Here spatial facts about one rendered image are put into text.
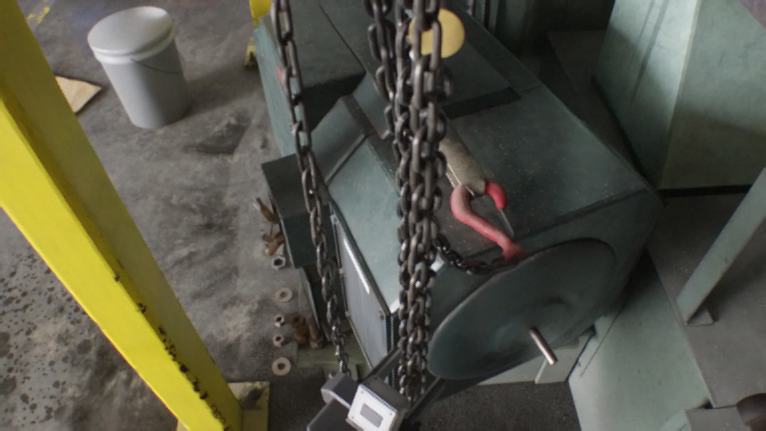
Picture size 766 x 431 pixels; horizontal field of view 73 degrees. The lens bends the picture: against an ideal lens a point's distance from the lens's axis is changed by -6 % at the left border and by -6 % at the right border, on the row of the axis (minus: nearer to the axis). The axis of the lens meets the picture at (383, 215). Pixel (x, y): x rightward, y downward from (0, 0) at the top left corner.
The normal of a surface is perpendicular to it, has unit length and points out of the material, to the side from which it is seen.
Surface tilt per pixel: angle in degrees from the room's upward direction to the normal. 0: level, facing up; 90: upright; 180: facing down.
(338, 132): 45
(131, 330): 90
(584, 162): 0
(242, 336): 0
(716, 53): 72
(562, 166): 0
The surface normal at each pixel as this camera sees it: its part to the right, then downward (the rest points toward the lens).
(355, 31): -0.03, -0.65
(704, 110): 0.04, 0.52
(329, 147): -0.67, -0.24
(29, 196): 0.06, 0.75
